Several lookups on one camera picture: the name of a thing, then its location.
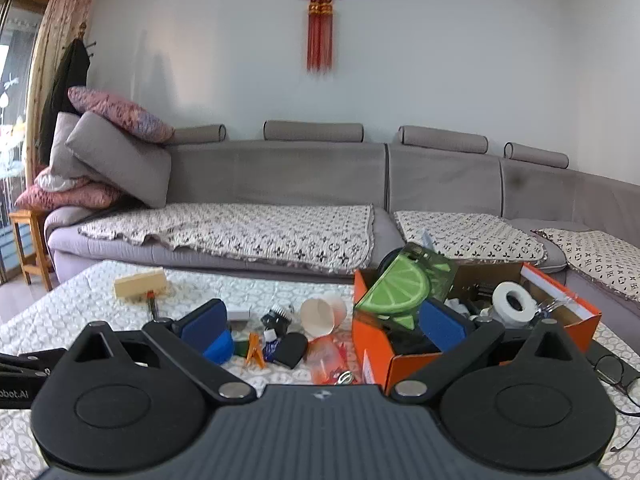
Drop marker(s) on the white tape roll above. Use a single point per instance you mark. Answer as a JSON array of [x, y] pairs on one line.
[[500, 297]]

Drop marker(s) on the black round object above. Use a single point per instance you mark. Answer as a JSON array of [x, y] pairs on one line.
[[387, 262]]

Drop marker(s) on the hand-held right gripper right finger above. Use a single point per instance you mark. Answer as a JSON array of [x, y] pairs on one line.
[[442, 327]]

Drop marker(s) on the dark green card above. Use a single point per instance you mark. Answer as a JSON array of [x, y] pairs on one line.
[[241, 349]]

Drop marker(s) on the orange plastic clip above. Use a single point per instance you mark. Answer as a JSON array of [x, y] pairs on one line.
[[255, 352]]

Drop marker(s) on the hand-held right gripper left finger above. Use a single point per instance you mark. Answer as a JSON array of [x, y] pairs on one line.
[[205, 327]]

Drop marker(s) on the clear bag of orange pieces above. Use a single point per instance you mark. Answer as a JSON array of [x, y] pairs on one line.
[[327, 360]]

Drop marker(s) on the cream wooden block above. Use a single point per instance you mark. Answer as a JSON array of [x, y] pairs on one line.
[[140, 285]]

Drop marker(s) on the beige patterned curtain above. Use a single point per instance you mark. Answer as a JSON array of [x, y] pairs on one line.
[[65, 10]]

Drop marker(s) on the glass balcony door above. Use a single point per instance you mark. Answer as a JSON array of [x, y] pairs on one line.
[[15, 110]]

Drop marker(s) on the black brush head white bristles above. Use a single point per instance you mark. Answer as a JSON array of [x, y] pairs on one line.
[[276, 317]]

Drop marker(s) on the black marker with red cap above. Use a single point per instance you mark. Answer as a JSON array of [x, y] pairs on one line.
[[151, 307]]

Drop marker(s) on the blue plastic cap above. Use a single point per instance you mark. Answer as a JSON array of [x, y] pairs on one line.
[[222, 350]]

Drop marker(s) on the small blue bottle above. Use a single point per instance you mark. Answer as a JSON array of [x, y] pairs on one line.
[[271, 347]]

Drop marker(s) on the patterned quilted sofa cover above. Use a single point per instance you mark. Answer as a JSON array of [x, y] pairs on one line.
[[470, 232], [600, 260], [240, 232]]

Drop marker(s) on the pink floral pillow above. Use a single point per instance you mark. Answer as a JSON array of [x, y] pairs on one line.
[[120, 112], [75, 196]]

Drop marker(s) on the large grey cushion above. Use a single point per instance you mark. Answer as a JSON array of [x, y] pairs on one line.
[[120, 160]]

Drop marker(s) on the dark hanging coat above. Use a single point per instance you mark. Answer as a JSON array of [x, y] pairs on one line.
[[75, 67]]

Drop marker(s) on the white pillow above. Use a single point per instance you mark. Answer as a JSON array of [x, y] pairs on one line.
[[55, 182]]

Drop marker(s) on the green lime slice package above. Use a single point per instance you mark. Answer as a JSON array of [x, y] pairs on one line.
[[397, 285]]

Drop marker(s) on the wooden stool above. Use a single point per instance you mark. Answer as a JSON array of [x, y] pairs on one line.
[[25, 220]]

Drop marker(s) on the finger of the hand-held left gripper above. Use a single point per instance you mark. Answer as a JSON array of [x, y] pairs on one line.
[[42, 371], [30, 356]]

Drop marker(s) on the desktop with leaf-patterned cloth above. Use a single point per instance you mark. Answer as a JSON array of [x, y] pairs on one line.
[[210, 285]]

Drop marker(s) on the black heart-shaped case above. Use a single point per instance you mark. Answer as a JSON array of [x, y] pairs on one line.
[[292, 350]]

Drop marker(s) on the orange cardboard box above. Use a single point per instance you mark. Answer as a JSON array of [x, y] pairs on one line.
[[375, 345]]

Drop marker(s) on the black-framed glasses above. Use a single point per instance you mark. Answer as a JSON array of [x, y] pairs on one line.
[[597, 355]]

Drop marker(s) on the white paper cup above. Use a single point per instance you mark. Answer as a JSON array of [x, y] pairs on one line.
[[320, 315]]

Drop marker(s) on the grey fabric sofa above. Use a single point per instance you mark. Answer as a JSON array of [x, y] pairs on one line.
[[300, 175]]

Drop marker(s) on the white rectangular box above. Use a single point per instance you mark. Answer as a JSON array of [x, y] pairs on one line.
[[239, 314]]

